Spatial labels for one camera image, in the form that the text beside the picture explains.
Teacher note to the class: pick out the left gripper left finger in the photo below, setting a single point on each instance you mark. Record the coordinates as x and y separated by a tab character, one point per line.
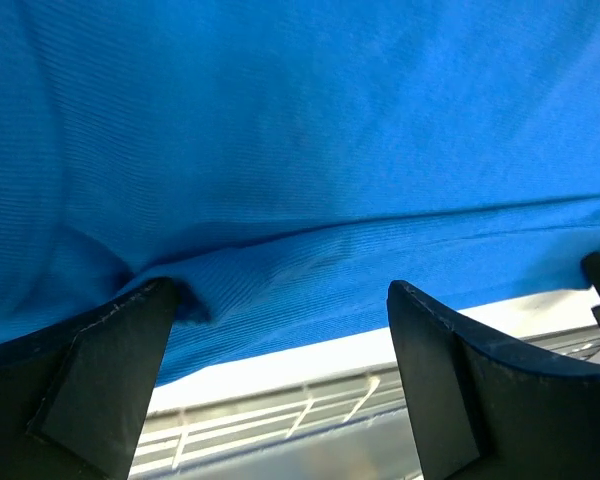
74	396

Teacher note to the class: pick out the royal blue tank top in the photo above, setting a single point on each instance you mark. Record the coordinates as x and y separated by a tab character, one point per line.
285	161

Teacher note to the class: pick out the aluminium rail frame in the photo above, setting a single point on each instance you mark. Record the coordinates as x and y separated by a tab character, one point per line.
334	410

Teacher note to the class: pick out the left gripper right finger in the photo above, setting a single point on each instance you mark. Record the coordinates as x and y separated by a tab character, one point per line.
485	405

